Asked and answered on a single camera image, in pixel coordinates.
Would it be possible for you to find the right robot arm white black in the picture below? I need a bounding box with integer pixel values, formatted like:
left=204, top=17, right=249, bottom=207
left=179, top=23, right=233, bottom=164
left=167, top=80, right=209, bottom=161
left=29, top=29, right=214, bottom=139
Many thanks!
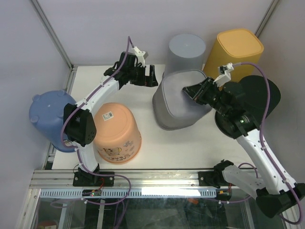
left=183, top=75, right=305, bottom=218

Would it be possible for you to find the yellow mesh waste bin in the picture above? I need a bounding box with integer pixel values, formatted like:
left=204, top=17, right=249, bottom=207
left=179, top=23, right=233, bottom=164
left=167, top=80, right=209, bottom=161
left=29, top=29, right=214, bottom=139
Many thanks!
left=203, top=28, right=264, bottom=79

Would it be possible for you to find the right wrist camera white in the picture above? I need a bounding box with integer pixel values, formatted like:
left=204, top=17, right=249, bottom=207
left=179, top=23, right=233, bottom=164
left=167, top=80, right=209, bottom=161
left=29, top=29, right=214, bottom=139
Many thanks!
left=213, top=63, right=234, bottom=87

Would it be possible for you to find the peach plastic bucket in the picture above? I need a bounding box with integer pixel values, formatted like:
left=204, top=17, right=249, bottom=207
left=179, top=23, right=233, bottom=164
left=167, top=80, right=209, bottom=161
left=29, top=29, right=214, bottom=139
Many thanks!
left=93, top=103, right=142, bottom=164

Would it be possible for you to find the light grey bin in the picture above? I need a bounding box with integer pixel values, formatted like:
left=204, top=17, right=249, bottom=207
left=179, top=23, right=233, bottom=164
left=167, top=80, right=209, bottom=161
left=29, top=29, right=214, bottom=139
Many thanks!
left=163, top=33, right=206, bottom=77

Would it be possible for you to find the white slotted cable duct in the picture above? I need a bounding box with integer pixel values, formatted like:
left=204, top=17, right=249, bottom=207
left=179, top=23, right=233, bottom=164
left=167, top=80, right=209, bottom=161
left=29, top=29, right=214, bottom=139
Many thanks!
left=40, top=187, right=216, bottom=199

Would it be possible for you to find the blue plastic bucket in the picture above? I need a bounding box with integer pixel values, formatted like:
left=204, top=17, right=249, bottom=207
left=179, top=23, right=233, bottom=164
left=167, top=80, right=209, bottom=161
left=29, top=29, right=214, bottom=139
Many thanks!
left=29, top=90, right=76, bottom=153

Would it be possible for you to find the grey slotted waste bin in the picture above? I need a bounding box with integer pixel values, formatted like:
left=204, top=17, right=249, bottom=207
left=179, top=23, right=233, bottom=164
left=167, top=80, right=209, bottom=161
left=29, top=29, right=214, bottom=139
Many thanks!
left=152, top=70, right=212, bottom=131

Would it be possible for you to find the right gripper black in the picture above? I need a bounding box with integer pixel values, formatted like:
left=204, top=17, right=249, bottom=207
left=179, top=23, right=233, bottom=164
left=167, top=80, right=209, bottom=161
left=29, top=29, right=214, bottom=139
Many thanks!
left=183, top=76, right=229, bottom=117

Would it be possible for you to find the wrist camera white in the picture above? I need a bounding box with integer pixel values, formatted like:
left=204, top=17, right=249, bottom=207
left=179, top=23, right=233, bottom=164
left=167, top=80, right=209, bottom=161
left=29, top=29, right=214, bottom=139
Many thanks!
left=132, top=46, right=148, bottom=66
left=213, top=63, right=234, bottom=87

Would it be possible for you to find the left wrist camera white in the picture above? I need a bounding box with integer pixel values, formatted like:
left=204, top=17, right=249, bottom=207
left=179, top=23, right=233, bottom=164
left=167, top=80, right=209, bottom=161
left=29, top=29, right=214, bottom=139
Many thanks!
left=132, top=46, right=148, bottom=66

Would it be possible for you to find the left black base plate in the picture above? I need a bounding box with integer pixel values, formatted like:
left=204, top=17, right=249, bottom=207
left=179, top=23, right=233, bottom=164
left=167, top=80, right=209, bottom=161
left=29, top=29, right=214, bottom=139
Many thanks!
left=72, top=170, right=115, bottom=187

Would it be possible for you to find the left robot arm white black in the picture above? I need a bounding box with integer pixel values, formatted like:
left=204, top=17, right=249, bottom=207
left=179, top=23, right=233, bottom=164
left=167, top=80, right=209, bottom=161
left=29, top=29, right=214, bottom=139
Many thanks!
left=60, top=47, right=158, bottom=185

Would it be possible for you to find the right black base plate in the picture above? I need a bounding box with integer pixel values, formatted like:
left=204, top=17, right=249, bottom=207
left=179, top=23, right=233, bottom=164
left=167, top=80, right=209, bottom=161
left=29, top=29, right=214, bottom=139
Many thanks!
left=198, top=171, right=229, bottom=188

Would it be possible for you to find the black plastic bin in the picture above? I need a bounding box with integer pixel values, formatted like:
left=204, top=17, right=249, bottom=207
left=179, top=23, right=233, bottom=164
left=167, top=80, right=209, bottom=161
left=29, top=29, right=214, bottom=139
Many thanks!
left=215, top=75, right=267, bottom=139

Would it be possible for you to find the aluminium mounting rail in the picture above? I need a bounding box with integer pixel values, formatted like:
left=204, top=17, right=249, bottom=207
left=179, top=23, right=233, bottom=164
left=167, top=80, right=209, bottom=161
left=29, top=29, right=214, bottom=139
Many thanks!
left=30, top=169, right=212, bottom=189

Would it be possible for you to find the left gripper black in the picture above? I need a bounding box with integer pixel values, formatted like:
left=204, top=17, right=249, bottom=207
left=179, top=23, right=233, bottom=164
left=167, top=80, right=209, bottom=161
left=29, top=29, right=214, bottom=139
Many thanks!
left=128, top=63, right=158, bottom=87

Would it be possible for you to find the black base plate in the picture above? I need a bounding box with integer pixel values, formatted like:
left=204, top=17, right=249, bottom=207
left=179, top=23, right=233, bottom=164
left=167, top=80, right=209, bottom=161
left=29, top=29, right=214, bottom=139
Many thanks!
left=72, top=170, right=115, bottom=187
left=198, top=171, right=229, bottom=188

